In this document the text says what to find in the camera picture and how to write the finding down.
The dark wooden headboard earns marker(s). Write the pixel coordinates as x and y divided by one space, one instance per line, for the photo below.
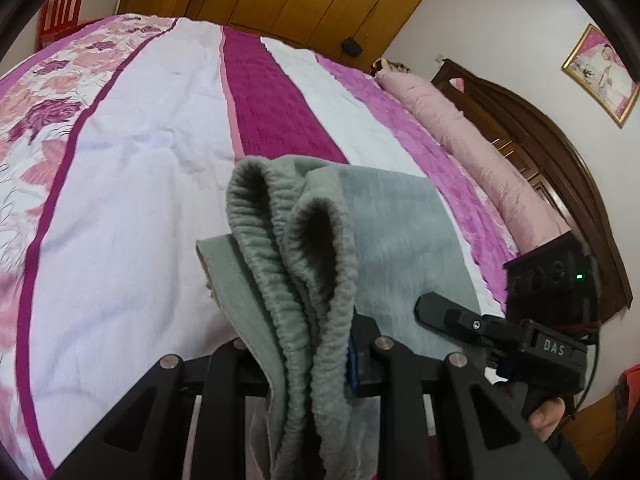
560 160

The pink bolster pillow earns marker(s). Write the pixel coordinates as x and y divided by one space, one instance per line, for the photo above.
475 150

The grey fleece pants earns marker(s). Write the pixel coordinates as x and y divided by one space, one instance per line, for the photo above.
390 240

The framed wall picture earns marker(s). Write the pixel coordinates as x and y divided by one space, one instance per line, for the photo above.
605 75

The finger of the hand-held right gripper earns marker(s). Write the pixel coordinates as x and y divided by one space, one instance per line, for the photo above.
465 325

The wooden wardrobe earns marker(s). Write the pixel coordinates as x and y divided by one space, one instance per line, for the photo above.
325 0

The red wooden chair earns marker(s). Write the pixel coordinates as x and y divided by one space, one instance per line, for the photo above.
62 10

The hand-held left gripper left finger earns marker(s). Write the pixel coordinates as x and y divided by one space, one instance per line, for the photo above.
225 375

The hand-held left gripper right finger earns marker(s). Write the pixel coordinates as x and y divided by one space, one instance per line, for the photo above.
353 367

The pink floral bedspread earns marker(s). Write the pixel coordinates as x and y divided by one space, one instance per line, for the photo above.
125 210

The small black box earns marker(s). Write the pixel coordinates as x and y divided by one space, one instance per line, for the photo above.
352 46

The person's right hand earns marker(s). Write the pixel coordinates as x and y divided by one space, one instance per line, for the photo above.
547 415

